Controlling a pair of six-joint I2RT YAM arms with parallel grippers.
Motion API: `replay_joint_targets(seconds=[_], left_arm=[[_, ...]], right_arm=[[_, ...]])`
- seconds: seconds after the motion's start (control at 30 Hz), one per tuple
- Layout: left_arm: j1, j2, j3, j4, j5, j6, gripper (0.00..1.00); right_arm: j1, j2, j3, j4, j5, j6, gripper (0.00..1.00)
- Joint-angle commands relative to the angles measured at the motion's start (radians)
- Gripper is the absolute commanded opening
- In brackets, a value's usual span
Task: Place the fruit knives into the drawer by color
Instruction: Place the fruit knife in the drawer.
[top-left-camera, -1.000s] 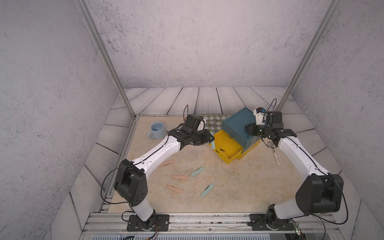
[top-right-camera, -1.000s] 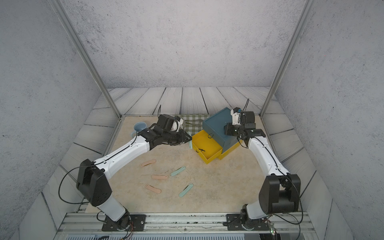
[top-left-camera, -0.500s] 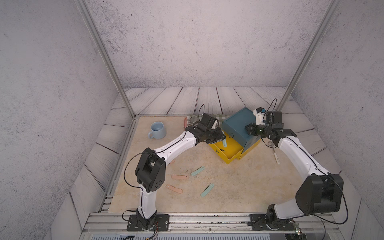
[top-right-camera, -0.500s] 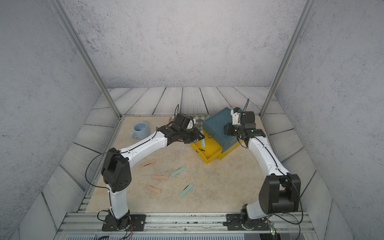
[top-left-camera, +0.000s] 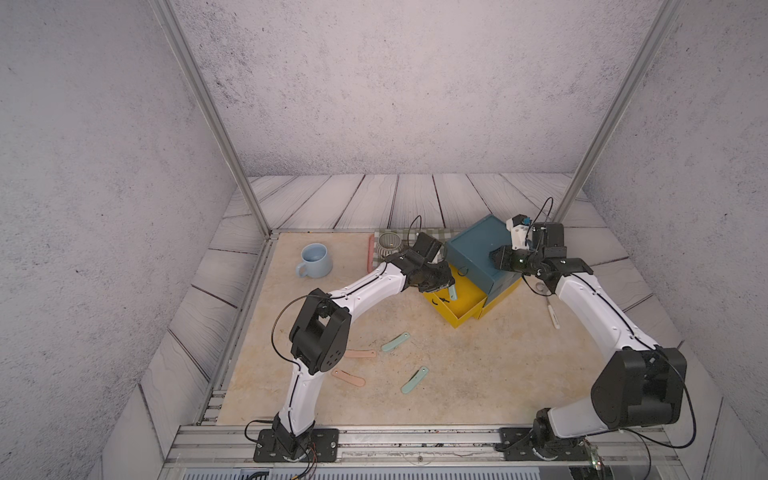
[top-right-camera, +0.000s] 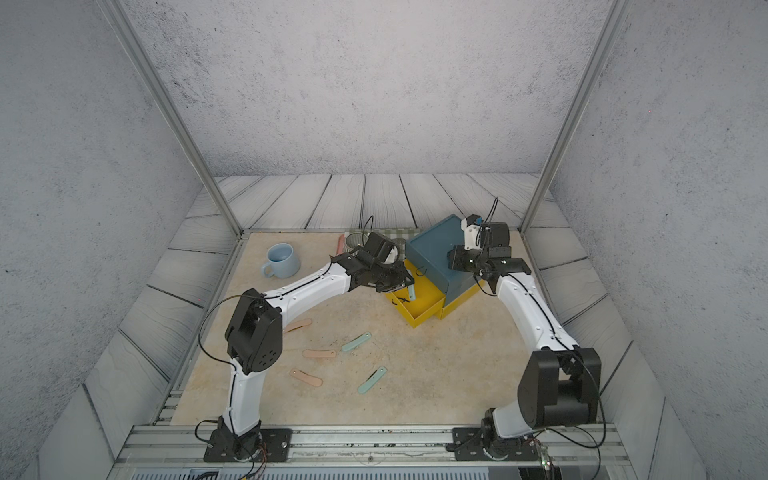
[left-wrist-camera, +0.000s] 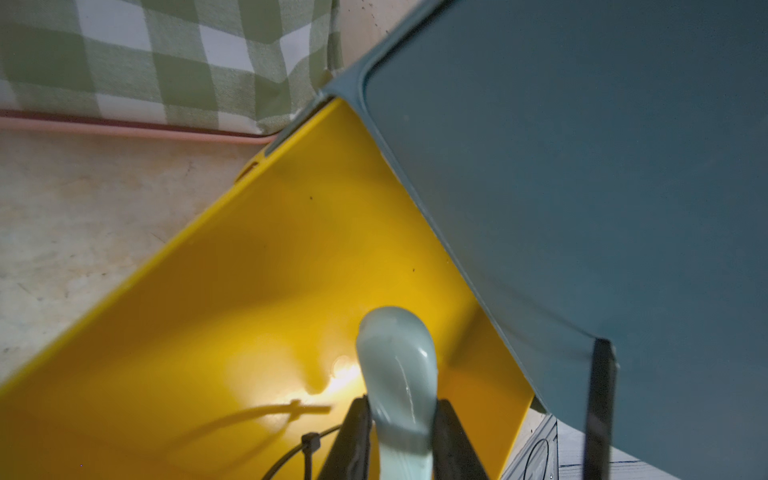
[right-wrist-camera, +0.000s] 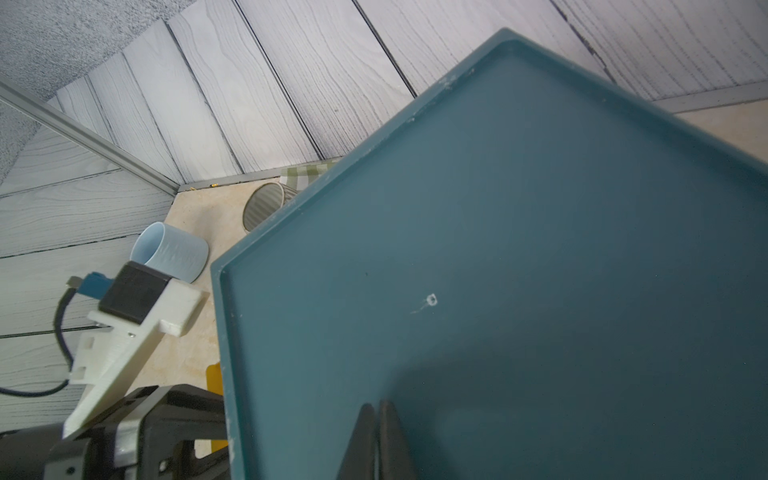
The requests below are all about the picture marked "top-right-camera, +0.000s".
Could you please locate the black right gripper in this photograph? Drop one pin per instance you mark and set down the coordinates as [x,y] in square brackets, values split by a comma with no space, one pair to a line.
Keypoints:
[459,258]

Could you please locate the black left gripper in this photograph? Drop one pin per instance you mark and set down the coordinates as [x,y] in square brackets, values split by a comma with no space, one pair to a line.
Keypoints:
[402,279]

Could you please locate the teal drawer cabinet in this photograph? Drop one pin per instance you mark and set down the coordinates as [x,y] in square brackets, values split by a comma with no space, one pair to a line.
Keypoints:
[428,252]

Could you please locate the yellow drawer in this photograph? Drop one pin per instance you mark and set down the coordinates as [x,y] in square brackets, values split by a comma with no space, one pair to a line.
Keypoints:
[429,298]
[455,300]

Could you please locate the yellow bottom drawer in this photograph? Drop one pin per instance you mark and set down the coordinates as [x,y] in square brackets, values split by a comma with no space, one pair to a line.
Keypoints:
[455,300]

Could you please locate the pink fruit knife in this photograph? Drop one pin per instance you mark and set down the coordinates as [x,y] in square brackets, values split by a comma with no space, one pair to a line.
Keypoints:
[295,325]
[319,354]
[306,378]

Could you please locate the mint fruit knife front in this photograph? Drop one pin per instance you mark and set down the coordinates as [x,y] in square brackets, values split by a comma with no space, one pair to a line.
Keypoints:
[371,381]

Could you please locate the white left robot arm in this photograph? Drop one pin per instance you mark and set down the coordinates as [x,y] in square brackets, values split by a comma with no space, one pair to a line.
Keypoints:
[254,334]

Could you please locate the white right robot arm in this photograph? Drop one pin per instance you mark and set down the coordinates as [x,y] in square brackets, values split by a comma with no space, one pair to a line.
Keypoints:
[560,385]

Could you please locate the pink fruit knife front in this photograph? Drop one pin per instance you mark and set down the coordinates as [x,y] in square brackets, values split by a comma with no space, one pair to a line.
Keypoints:
[306,378]

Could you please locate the green checkered cloth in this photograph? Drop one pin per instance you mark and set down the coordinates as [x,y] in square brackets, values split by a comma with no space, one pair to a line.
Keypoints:
[392,233]

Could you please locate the pink plastic tray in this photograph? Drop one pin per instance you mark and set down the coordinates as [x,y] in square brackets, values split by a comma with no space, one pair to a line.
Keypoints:
[340,244]

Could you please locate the light blue ceramic mug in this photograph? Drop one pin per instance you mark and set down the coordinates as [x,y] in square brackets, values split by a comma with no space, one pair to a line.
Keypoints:
[281,262]

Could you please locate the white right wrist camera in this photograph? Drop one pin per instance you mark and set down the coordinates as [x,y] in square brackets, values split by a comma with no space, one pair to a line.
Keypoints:
[471,227]

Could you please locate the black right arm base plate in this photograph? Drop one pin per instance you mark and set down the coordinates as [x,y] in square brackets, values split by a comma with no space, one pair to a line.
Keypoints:
[495,447]

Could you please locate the grey aluminium corner post right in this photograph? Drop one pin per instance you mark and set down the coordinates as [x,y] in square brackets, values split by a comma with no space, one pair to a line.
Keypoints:
[589,79]

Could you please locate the grey aluminium corner post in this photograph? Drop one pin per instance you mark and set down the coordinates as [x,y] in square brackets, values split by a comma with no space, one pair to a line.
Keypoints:
[589,79]
[132,45]

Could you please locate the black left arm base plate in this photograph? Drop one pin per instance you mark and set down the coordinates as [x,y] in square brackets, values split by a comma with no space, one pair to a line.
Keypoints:
[258,446]

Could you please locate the aluminium front rail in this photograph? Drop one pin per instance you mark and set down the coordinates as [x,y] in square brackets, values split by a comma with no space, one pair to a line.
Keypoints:
[375,452]

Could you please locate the grey aluminium corner post left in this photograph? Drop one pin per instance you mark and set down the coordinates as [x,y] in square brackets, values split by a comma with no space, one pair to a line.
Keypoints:
[132,45]

